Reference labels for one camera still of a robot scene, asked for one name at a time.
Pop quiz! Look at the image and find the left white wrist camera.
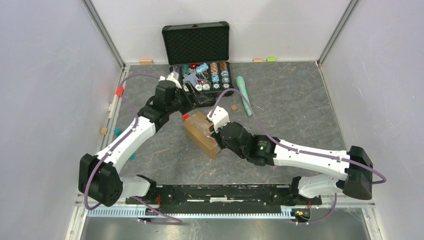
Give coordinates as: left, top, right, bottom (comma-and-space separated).
158, 71, 182, 89

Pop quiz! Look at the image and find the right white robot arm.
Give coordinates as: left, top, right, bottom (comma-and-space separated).
211, 122, 374, 204

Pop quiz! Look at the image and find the purple cable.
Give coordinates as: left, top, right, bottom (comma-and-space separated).
83, 73, 183, 225
209, 88, 387, 226

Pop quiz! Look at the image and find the wooden block left edge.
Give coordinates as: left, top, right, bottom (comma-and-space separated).
100, 127, 108, 136

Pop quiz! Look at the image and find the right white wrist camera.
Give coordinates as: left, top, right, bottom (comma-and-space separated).
206, 106, 230, 133

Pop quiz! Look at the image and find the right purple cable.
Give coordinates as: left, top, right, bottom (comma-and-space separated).
209, 88, 387, 226

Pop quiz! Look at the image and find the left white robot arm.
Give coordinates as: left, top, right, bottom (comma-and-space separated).
78, 80, 216, 210

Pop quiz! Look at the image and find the black poker chip case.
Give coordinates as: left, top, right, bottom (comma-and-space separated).
161, 21, 234, 99

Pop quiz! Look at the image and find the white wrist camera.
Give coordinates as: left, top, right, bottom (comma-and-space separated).
206, 106, 230, 133
158, 71, 182, 89

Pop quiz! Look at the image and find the orange block on rail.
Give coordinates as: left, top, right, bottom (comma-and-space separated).
115, 85, 125, 97

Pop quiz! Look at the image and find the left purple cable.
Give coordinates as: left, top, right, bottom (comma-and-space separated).
83, 73, 183, 225

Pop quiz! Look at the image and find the white slotted cable duct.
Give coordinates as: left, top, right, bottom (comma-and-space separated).
87, 205, 295, 220

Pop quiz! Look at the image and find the teal small block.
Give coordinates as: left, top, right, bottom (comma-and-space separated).
113, 128, 122, 136

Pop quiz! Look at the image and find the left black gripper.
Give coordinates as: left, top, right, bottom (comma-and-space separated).
167, 81, 209, 116

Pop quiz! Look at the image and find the wooden block back wall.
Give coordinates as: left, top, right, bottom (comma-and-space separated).
139, 59, 154, 65

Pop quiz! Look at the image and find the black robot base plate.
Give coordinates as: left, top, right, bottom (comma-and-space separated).
141, 180, 322, 214

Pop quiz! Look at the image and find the brown cardboard express box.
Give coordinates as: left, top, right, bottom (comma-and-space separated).
183, 111, 222, 159

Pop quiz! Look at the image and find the mint green marker pen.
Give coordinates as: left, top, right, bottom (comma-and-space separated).
236, 76, 253, 117

